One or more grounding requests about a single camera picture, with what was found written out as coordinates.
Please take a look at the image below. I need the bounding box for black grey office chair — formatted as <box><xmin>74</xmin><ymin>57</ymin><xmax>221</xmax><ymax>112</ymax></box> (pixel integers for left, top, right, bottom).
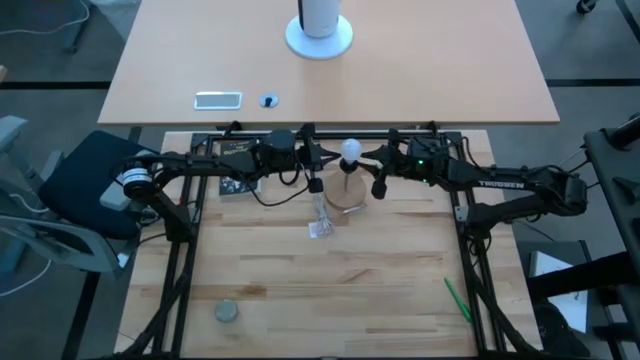
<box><xmin>0</xmin><ymin>115</ymin><xmax>163</xmax><ymax>281</ymax></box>

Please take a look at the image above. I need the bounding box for white paper sheet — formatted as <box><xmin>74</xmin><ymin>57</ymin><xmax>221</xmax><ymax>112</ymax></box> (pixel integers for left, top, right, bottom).
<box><xmin>528</xmin><ymin>249</ymin><xmax>591</xmax><ymax>335</ymax></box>

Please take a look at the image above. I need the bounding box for black bag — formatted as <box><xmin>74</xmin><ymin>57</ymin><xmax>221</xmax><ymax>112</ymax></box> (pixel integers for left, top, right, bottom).
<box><xmin>533</xmin><ymin>299</ymin><xmax>592</xmax><ymax>360</ymax></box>

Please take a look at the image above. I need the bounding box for clear bundled lamp cord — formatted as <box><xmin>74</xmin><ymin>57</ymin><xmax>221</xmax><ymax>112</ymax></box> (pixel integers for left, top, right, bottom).
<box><xmin>306</xmin><ymin>191</ymin><xmax>369</xmax><ymax>239</ymax></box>

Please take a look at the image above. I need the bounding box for black cover book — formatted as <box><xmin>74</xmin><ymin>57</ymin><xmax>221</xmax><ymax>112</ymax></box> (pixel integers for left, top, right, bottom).
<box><xmin>218</xmin><ymin>138</ymin><xmax>262</xmax><ymax>198</ymax></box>

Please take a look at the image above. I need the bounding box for light wooden desk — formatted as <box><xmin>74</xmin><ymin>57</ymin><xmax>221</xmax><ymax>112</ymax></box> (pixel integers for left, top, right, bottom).
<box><xmin>96</xmin><ymin>0</ymin><xmax>562</xmax><ymax>127</ymax></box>

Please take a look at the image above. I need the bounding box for white lightbulb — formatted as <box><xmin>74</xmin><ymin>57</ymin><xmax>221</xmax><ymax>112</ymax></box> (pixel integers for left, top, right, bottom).
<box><xmin>339</xmin><ymin>137</ymin><xmax>363</xmax><ymax>163</ymax></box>

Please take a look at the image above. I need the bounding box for black equipment stand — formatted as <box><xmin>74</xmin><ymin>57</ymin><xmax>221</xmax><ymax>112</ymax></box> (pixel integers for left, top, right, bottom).
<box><xmin>524</xmin><ymin>113</ymin><xmax>640</xmax><ymax>360</ymax></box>

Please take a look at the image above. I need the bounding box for wooden base table lamp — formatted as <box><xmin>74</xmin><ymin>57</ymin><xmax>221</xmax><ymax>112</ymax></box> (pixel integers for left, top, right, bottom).
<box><xmin>323</xmin><ymin>157</ymin><xmax>369</xmax><ymax>212</ymax></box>

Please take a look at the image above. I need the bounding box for white floor cable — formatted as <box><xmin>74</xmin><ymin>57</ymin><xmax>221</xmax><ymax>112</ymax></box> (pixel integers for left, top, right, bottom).
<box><xmin>0</xmin><ymin>258</ymin><xmax>54</xmax><ymax>299</ymax></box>
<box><xmin>0</xmin><ymin>0</ymin><xmax>92</xmax><ymax>37</ymax></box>

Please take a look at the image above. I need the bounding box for grey round disc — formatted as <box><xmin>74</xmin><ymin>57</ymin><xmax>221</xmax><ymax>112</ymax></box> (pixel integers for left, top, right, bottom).
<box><xmin>214</xmin><ymin>299</ymin><xmax>240</xmax><ymax>325</ymax></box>

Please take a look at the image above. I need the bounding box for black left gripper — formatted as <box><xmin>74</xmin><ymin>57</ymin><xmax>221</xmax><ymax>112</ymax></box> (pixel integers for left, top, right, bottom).
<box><xmin>293</xmin><ymin>121</ymin><xmax>346</xmax><ymax>196</ymax></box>

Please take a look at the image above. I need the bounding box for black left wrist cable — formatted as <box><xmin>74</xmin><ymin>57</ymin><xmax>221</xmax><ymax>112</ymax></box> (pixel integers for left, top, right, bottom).
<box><xmin>233</xmin><ymin>166</ymin><xmax>312</xmax><ymax>208</ymax></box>

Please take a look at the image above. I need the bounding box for white black tower fan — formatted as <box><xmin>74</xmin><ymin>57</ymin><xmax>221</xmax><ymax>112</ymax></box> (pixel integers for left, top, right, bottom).
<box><xmin>284</xmin><ymin>0</ymin><xmax>355</xmax><ymax>62</ymax></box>

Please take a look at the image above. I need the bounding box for black aluminium rig frame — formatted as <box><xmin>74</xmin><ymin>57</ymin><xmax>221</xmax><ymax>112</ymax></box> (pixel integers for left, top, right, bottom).
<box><xmin>89</xmin><ymin>120</ymin><xmax>547</xmax><ymax>360</ymax></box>

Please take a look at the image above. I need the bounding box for green pen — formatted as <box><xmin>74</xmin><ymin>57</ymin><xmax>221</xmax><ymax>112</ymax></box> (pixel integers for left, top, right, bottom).
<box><xmin>442</xmin><ymin>277</ymin><xmax>473</xmax><ymax>323</ymax></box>

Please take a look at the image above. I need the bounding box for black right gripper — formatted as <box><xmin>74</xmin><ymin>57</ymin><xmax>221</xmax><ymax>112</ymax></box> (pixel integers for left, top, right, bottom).
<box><xmin>359</xmin><ymin>128</ymin><xmax>452</xmax><ymax>201</ymax></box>

